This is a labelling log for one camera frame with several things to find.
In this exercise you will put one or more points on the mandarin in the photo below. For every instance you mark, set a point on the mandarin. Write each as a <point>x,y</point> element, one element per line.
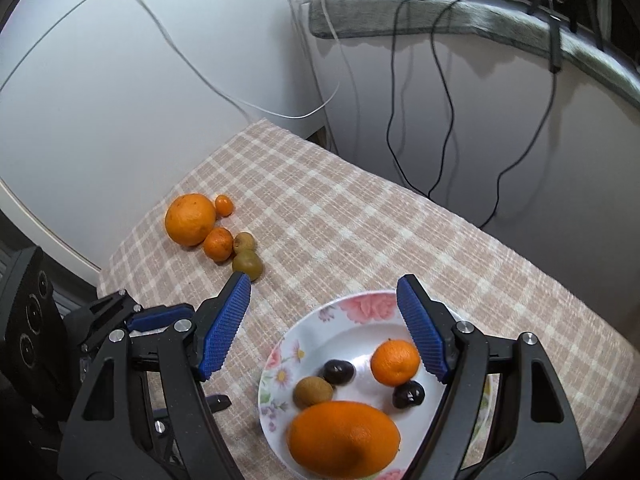
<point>394,362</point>
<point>218,245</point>

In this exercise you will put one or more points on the grey sill mat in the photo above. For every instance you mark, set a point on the grey sill mat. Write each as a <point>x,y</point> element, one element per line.
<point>347,19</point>

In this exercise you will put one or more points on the small kumquat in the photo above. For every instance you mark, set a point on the small kumquat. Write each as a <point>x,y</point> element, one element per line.
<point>224,206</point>

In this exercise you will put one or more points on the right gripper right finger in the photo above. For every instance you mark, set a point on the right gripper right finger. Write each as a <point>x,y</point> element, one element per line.
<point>533,434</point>

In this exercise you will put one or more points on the small brown kiwi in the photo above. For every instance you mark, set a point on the small brown kiwi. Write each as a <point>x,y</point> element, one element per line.
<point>244,241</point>

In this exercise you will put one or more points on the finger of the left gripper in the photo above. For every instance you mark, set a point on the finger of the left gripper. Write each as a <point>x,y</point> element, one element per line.
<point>155,317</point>
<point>184,431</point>

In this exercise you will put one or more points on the plaid beige tablecloth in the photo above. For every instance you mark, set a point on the plaid beige tablecloth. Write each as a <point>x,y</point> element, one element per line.
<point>326,229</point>

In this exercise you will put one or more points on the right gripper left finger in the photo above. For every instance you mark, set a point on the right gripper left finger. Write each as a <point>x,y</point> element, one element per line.
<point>104,436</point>

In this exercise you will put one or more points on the green kiwi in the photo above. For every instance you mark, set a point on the green kiwi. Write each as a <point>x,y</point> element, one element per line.
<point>249,263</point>

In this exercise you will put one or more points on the dark plum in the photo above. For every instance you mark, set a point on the dark plum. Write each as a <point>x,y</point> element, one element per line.
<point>408,395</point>
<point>338,372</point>

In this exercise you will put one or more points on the large orange on cloth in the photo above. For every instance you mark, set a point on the large orange on cloth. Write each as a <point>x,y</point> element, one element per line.
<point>189,219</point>

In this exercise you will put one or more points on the floral white plate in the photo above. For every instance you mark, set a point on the floral white plate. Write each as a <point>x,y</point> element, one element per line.
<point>347,329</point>

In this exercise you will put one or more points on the tan kiwi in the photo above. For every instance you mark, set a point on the tan kiwi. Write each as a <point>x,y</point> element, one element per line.
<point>312,390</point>

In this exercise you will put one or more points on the large orange in plate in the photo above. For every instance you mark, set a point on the large orange in plate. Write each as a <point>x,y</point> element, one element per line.
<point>343,440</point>

